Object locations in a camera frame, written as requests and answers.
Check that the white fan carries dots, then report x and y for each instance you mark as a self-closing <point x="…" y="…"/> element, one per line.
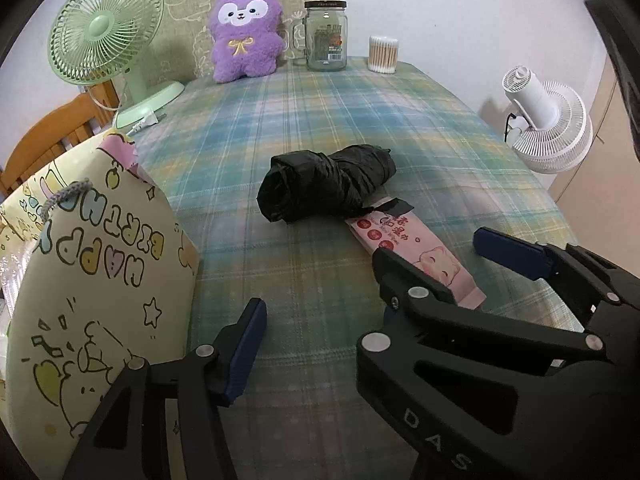
<point x="550" y="125"/>

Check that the wooden cabinet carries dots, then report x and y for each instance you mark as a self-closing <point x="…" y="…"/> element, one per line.
<point x="600" y="170"/>

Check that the cotton swab container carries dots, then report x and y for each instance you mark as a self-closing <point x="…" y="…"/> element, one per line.
<point x="383" y="55"/>

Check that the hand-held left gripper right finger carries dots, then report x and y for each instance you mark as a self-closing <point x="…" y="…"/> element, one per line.
<point x="388" y="316"/>

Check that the black umbrella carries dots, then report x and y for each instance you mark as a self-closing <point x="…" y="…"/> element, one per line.
<point x="325" y="180"/>

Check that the purple plush toy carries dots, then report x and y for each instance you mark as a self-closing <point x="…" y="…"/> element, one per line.
<point x="245" y="35"/>

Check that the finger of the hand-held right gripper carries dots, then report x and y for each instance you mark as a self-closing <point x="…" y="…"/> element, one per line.
<point x="400" y="270"/>
<point x="505" y="250"/>

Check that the green desk fan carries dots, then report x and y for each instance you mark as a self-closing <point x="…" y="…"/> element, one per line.
<point x="107" y="25"/>

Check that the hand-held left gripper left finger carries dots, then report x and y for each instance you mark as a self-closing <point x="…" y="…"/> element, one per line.
<point x="245" y="350"/>

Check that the pink wet wipes pack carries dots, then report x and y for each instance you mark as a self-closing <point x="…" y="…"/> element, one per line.
<point x="435" y="260"/>

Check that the plaid tablecloth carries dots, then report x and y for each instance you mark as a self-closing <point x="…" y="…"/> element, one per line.
<point x="300" y="125"/>

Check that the glass jar mug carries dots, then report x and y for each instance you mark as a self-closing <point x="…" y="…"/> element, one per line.
<point x="325" y="35"/>

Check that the yellow cartoon gift bag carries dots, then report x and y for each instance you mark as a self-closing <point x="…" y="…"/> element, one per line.
<point x="100" y="285"/>

